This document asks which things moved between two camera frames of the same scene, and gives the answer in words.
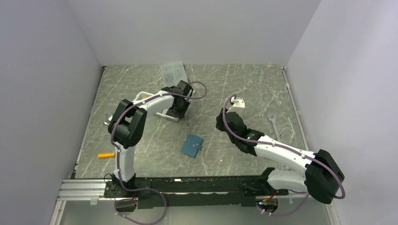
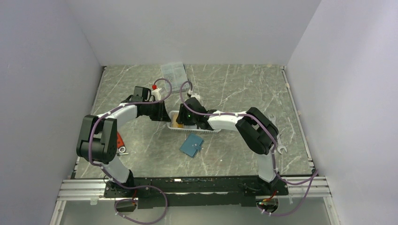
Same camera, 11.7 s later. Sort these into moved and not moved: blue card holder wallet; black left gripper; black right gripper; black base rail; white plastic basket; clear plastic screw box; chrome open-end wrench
Moved: black right gripper; black left gripper; white plastic basket
Not moved: chrome open-end wrench; blue card holder wallet; clear plastic screw box; black base rail
